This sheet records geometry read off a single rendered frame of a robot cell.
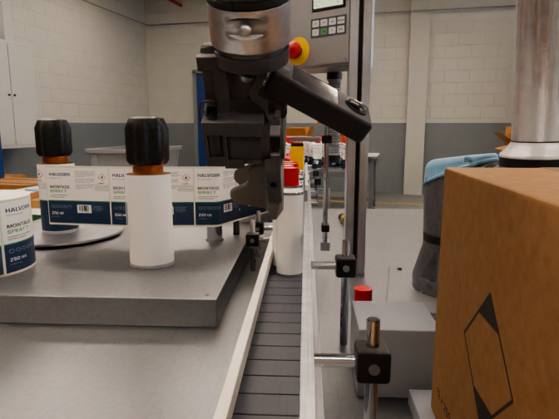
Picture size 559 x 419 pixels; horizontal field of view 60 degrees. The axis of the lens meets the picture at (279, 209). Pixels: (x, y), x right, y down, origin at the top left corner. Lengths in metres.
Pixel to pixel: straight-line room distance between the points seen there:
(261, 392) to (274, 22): 0.37
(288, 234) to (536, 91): 0.46
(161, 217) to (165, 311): 0.22
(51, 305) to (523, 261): 0.75
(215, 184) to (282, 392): 0.72
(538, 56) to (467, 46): 7.96
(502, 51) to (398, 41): 1.62
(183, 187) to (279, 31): 0.79
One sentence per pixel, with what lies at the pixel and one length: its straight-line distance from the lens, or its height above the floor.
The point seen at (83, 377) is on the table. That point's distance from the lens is 0.74.
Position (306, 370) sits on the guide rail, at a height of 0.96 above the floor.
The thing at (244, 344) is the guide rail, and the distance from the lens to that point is 0.58.
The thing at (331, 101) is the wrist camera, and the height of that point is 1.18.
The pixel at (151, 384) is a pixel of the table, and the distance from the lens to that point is 0.69.
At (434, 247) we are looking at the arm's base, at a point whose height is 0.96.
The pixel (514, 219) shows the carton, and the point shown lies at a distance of 0.35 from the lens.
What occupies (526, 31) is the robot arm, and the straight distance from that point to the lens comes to 0.77.
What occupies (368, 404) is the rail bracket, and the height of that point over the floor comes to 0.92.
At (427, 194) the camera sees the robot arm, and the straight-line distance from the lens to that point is 0.85.
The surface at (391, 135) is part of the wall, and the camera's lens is 8.58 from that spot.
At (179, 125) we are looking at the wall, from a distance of 9.49.
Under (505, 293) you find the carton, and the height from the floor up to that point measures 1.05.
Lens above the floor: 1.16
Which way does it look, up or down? 10 degrees down
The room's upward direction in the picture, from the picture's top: straight up
